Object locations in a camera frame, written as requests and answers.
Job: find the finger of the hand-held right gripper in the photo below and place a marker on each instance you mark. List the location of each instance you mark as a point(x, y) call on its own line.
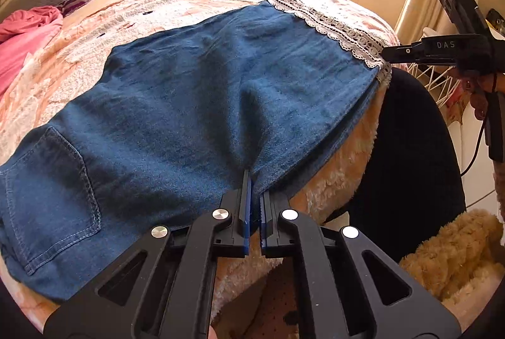
point(400, 53)

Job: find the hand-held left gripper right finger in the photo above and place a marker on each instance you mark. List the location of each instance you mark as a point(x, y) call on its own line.
point(263, 220)

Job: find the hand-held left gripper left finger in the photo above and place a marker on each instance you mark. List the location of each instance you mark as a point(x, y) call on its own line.
point(247, 205)

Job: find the blue denim pants lace trim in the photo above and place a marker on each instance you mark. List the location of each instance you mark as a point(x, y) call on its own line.
point(177, 106)

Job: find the person's right hand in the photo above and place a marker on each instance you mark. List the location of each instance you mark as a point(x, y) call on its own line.
point(479, 104)

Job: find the brown dotted cloth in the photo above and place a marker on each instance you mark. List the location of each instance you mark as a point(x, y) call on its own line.
point(276, 303)

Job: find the beige fluffy blanket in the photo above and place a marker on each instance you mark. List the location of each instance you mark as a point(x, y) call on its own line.
point(339, 181)

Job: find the person's black clothing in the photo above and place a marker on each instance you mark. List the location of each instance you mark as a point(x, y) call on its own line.
point(410, 165)

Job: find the pink printed blanket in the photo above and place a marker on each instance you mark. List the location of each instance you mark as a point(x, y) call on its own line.
point(158, 0)

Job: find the striped purple pillow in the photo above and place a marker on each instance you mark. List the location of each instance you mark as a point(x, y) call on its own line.
point(77, 0)

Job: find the pink duvet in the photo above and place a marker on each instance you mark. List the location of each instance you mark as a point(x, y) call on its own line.
point(23, 31)

